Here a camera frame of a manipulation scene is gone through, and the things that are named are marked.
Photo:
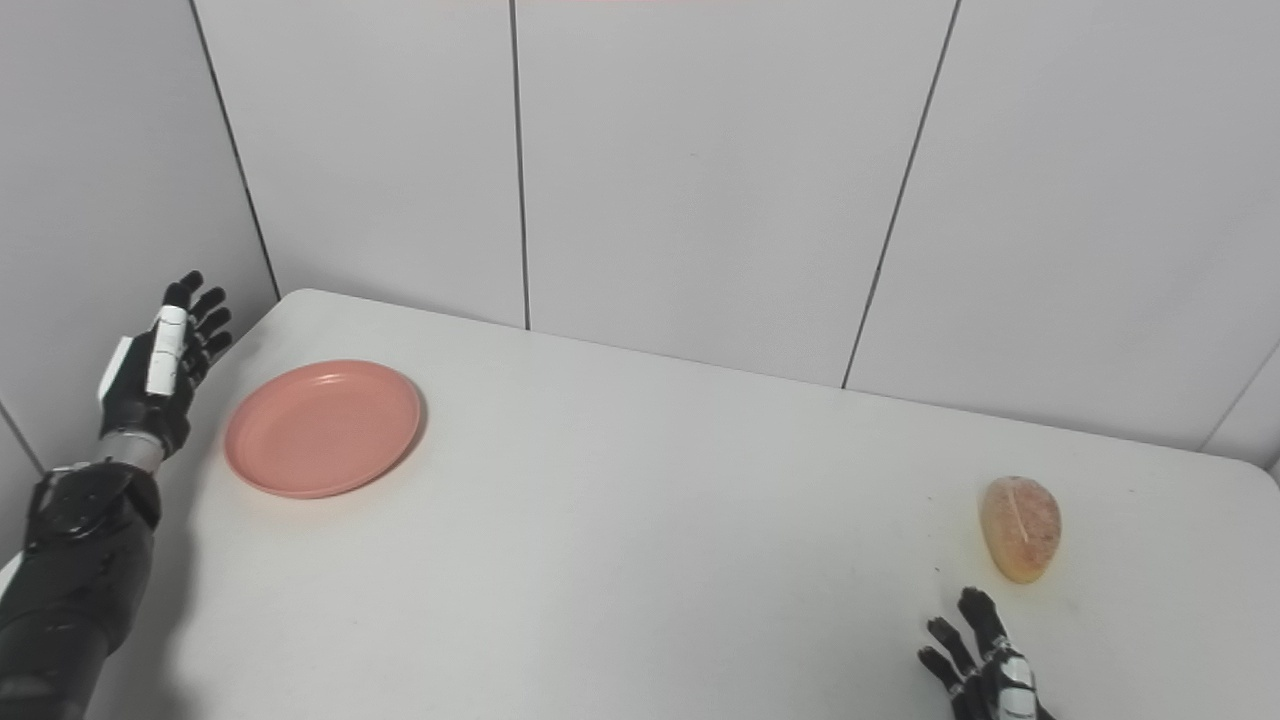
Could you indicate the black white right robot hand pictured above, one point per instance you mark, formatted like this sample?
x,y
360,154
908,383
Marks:
x,y
990,675

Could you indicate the brown bread roll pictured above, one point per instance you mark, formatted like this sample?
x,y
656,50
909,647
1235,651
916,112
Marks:
x,y
1020,530

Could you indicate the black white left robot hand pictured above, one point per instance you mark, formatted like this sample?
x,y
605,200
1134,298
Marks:
x,y
160,370

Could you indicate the pink round plate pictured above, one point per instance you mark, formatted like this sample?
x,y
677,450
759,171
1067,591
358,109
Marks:
x,y
322,428

